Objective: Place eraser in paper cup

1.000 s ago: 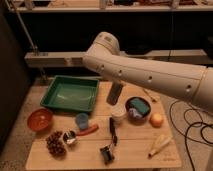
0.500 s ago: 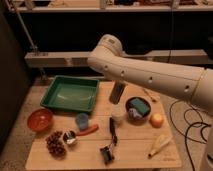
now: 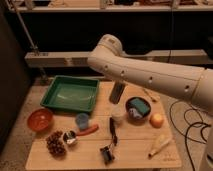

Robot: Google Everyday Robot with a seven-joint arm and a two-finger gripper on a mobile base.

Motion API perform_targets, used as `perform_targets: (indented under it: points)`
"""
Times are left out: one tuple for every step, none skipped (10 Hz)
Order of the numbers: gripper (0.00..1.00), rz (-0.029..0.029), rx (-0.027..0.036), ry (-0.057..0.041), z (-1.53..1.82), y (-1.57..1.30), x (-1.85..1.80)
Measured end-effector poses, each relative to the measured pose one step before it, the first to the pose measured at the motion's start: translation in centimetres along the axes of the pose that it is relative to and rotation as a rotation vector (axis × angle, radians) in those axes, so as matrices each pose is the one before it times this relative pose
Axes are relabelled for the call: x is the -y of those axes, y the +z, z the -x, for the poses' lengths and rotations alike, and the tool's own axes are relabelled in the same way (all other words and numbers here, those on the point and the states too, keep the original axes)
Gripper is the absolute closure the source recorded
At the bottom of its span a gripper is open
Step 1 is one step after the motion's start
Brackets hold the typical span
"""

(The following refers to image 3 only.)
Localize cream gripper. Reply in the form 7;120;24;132
109;82;125;104

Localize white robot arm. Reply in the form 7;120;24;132
87;34;213;116

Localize white paper cup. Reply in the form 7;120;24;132
111;106;125;124

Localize blue plastic cup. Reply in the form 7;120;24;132
75;113;89;130

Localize small metal cup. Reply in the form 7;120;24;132
63;131;77;146

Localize blue grey cloth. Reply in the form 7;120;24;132
129;108;142;119

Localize green sponge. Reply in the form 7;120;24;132
131;98;149;115

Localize small wooden spoon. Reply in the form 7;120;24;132
143;88;158;103

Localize dark bowl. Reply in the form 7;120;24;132
125;97;151;121

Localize green plastic tray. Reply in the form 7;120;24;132
41;75;99;113

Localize orange carrot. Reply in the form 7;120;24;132
77;124;99;136

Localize orange apple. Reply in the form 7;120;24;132
150;113;164;128

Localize black dish brush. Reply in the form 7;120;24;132
100;117;118;164

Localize orange bowl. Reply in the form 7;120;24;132
27;108;53;132

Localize brown grape bunch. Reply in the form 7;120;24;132
46;131;66;157

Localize wooden shelf beam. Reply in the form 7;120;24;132
25;49;213;68

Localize metal clamp pole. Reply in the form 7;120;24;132
7;0;48;84

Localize black floor cables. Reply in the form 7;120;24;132
168;99;213;171

